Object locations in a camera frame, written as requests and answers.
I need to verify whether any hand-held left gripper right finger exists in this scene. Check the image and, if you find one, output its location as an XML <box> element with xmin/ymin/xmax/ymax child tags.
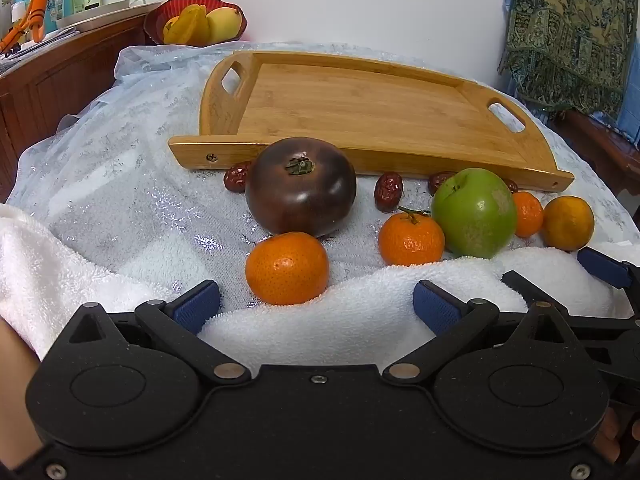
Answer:
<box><xmin>382</xmin><ymin>280</ymin><xmax>571</xmax><ymax>386</ymax></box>

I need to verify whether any large mandarin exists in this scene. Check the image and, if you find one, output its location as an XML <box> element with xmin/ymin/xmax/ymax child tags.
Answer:
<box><xmin>245</xmin><ymin>231</ymin><xmax>331</xmax><ymax>307</ymax></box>

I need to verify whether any small mandarin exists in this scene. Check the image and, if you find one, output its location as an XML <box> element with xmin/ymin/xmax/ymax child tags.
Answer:
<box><xmin>512</xmin><ymin>191</ymin><xmax>544</xmax><ymax>238</ymax></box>

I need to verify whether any brown wooden side table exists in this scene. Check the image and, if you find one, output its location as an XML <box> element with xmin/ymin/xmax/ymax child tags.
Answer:
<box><xmin>550</xmin><ymin>110</ymin><xmax>640</xmax><ymax>211</ymax></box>

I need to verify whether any silver snowflake tablecloth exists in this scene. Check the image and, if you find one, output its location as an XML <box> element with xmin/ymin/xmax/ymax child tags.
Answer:
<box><xmin>10</xmin><ymin>42</ymin><xmax>640</xmax><ymax>311</ymax></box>

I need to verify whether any green apple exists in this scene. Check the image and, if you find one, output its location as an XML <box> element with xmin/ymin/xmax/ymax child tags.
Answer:
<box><xmin>431</xmin><ymin>168</ymin><xmax>518</xmax><ymax>259</ymax></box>

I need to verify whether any orange handled tool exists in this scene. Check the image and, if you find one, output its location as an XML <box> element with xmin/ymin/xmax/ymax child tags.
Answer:
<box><xmin>0</xmin><ymin>0</ymin><xmax>53</xmax><ymax>53</ymax></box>

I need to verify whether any red fruit bowl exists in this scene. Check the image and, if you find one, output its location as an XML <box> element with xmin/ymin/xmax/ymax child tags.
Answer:
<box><xmin>144</xmin><ymin>0</ymin><xmax>247</xmax><ymax>46</ymax></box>

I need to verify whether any stack of papers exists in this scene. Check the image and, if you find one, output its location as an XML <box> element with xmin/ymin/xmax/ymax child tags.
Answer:
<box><xmin>0</xmin><ymin>27</ymin><xmax>81</xmax><ymax>68</ymax></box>

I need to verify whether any dark purple tomato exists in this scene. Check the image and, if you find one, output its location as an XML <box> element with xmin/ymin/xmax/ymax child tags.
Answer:
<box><xmin>245</xmin><ymin>137</ymin><xmax>357</xmax><ymax>238</ymax></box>

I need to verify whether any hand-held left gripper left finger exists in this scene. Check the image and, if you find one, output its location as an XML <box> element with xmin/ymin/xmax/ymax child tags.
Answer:
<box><xmin>67</xmin><ymin>280</ymin><xmax>252</xmax><ymax>386</ymax></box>

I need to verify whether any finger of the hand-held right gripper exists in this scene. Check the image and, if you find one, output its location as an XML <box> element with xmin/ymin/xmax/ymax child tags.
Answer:
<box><xmin>501</xmin><ymin>270</ymin><xmax>640</xmax><ymax>333</ymax></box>
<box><xmin>577</xmin><ymin>247</ymin><xmax>640</xmax><ymax>291</ymax></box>

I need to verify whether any bamboo serving tray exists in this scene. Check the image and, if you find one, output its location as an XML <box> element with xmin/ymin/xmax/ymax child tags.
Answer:
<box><xmin>167</xmin><ymin>51</ymin><xmax>575</xmax><ymax>193</ymax></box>

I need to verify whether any person's left forearm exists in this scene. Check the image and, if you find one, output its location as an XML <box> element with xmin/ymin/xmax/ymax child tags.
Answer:
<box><xmin>0</xmin><ymin>320</ymin><xmax>42</xmax><ymax>461</ymax></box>

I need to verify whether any metal tray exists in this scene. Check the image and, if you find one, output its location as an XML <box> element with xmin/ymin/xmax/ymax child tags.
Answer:
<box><xmin>56</xmin><ymin>0</ymin><xmax>161</xmax><ymax>30</ymax></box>

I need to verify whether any white terry towel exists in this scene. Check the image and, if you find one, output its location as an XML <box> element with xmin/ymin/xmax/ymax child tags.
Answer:
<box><xmin>0</xmin><ymin>203</ymin><xmax>631</xmax><ymax>361</ymax></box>

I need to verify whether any green patterned shawl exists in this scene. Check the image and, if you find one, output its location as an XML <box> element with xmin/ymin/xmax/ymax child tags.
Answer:
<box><xmin>498</xmin><ymin>0</ymin><xmax>636</xmax><ymax>113</ymax></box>

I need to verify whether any mandarin with green stem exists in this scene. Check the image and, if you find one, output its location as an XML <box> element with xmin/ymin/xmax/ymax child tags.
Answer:
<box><xmin>378</xmin><ymin>206</ymin><xmax>446</xmax><ymax>267</ymax></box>

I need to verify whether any yellow starfruit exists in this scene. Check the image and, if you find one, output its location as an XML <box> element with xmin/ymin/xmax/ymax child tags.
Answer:
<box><xmin>164</xmin><ymin>4</ymin><xmax>211</xmax><ymax>46</ymax></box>

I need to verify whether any yellowish orange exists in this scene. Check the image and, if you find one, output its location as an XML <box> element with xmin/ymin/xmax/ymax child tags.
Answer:
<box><xmin>542</xmin><ymin>196</ymin><xmax>596</xmax><ymax>252</ymax></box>

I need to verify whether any person's right hand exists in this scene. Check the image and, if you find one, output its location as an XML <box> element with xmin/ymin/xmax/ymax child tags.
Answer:
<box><xmin>597</xmin><ymin>410</ymin><xmax>622</xmax><ymax>465</ymax></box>

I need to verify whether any brown wooden cabinet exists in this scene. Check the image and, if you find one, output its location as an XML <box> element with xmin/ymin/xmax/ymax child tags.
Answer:
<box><xmin>0</xmin><ymin>2</ymin><xmax>166</xmax><ymax>201</ymax></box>

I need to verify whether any yellow mango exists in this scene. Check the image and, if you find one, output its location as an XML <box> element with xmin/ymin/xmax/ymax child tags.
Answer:
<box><xmin>206</xmin><ymin>6</ymin><xmax>244</xmax><ymax>45</ymax></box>

